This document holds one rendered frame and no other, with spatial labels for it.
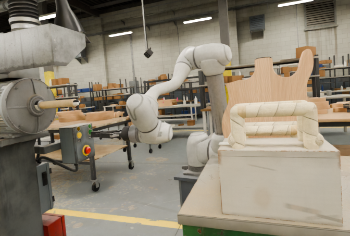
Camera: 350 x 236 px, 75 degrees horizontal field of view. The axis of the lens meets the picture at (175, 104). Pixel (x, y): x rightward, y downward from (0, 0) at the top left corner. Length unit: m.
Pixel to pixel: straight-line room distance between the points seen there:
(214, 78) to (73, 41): 0.77
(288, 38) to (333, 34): 1.75
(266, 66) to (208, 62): 0.45
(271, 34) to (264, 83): 11.12
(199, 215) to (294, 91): 0.57
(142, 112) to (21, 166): 0.69
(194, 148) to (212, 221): 0.92
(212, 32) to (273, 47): 2.96
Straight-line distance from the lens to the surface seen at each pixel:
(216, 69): 1.33
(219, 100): 1.38
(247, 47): 11.93
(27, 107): 1.17
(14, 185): 1.36
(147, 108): 0.95
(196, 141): 1.53
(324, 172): 0.64
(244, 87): 0.96
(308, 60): 0.97
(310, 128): 0.62
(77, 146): 1.36
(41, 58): 0.94
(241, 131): 0.61
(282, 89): 0.96
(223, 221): 0.67
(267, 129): 0.77
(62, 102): 1.07
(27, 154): 1.38
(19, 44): 1.02
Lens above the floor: 1.26
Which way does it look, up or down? 3 degrees down
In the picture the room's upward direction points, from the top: 5 degrees counter-clockwise
